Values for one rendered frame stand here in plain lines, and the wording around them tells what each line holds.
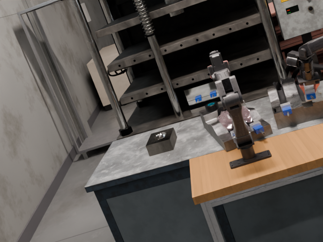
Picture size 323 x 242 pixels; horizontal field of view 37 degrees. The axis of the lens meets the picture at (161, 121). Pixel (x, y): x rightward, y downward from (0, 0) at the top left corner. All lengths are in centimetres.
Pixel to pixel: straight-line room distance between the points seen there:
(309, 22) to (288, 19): 14
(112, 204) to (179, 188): 41
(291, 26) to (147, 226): 160
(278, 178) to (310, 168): 15
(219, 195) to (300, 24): 156
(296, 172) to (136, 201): 102
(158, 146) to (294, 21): 126
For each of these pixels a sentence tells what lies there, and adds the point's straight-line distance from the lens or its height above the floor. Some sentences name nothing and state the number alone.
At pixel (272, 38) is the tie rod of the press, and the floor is 113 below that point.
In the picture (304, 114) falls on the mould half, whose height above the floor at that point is 84.
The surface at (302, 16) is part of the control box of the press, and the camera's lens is 333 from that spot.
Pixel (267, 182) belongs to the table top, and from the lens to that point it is 215.
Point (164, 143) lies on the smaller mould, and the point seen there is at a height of 85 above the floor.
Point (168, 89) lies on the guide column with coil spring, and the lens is 332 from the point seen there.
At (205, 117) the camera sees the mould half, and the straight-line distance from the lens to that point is 281.
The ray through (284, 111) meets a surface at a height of 90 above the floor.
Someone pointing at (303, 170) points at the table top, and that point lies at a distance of 216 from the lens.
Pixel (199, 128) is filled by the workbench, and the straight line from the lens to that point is 297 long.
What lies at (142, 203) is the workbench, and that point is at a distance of 278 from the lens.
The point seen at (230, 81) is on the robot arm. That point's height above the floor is 122.
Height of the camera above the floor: 172
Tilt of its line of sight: 16 degrees down
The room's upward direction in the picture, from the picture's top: 20 degrees counter-clockwise
